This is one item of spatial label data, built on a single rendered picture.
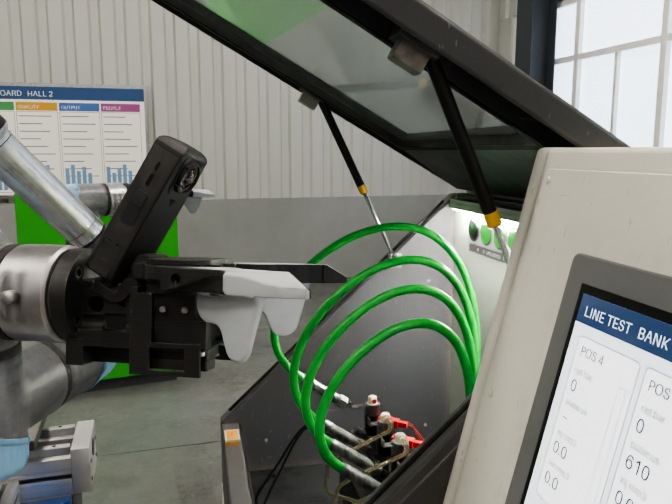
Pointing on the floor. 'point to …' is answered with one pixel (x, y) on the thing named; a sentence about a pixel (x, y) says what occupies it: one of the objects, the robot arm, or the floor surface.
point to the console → (524, 326)
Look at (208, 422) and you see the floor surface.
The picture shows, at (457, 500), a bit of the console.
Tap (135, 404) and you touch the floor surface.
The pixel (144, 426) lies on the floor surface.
